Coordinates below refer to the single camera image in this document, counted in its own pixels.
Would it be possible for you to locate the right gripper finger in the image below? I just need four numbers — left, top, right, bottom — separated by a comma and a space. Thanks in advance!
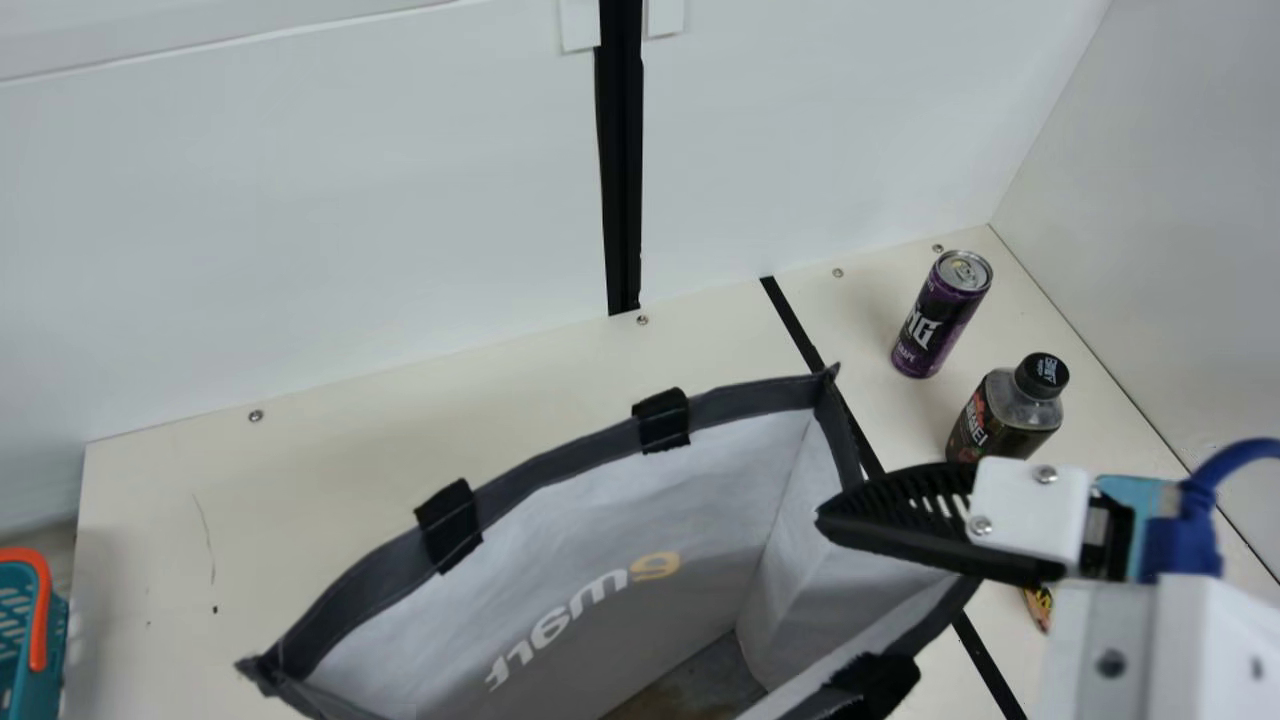
815, 458, 1093, 588

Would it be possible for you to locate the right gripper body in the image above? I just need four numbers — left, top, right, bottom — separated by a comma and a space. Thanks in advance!
1075, 475, 1188, 583

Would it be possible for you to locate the dark grey bag with straps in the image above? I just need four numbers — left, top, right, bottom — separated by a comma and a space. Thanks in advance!
235, 365, 986, 720

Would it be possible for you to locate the dark coffee bottle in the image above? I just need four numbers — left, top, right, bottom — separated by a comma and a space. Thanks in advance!
945, 352, 1071, 466

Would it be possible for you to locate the purple can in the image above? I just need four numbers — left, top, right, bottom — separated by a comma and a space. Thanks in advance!
891, 250, 994, 380

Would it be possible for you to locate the black strip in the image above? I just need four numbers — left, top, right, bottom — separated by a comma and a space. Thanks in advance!
760, 276, 1031, 720

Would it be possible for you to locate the teal shopping basket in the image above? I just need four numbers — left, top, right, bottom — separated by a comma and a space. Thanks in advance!
0, 547, 71, 720

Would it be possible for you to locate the blue cable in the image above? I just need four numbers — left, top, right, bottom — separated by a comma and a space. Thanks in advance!
1140, 437, 1280, 583

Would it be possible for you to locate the black post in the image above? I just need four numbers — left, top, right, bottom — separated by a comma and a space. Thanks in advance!
594, 0, 645, 317

